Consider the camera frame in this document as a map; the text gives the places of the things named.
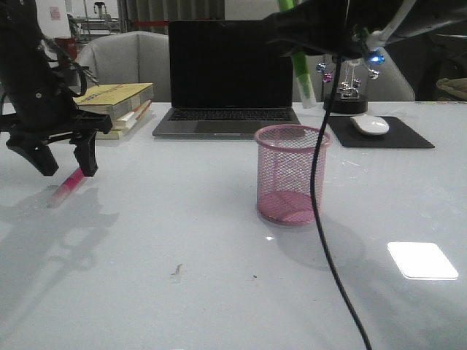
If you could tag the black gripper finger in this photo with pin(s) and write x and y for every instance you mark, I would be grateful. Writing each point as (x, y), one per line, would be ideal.
(85, 153)
(35, 152)

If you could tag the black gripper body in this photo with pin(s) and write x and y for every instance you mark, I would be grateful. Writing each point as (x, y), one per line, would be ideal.
(355, 29)
(45, 109)

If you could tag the green highlighter pen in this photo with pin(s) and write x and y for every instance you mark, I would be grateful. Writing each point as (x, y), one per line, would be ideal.
(300, 65)

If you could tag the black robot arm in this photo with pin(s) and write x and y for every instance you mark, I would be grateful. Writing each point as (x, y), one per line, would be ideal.
(24, 48)

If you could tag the pink mesh pen holder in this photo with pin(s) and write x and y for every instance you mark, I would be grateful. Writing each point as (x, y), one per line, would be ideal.
(285, 156)

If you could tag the pink highlighter pen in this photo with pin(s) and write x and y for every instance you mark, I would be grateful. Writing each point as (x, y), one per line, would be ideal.
(63, 191)

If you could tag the bottom yellow book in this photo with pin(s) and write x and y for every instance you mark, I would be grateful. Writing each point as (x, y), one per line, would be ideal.
(113, 134)

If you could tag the yellow book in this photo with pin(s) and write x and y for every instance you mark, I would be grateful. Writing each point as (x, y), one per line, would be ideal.
(115, 100)
(113, 134)

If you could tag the middle white book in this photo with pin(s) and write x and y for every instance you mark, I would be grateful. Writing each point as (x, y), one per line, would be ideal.
(129, 120)

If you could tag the right grey armchair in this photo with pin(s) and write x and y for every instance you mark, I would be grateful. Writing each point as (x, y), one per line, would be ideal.
(390, 85)

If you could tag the grey armchair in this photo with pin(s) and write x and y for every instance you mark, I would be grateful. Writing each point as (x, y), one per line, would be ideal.
(390, 85)
(136, 56)

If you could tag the top yellow book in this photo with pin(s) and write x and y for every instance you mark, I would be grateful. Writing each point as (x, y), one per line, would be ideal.
(115, 100)

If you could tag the ferris wheel desk ornament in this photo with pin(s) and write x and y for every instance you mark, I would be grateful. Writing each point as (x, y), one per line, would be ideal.
(349, 97)

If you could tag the red bin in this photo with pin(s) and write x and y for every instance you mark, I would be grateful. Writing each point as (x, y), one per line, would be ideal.
(67, 44)

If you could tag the white computer mouse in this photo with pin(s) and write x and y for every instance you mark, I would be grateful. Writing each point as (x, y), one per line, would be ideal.
(370, 125)

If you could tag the left grey armchair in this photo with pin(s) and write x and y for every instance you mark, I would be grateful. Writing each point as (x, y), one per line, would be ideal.
(136, 56)

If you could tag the black mouse pad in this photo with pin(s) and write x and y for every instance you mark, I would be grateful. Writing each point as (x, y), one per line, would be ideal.
(399, 136)

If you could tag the grey laptop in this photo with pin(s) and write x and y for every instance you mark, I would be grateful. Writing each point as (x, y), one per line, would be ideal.
(227, 80)

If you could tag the red barrier belt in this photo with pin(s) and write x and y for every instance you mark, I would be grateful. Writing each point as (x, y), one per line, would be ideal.
(149, 23)

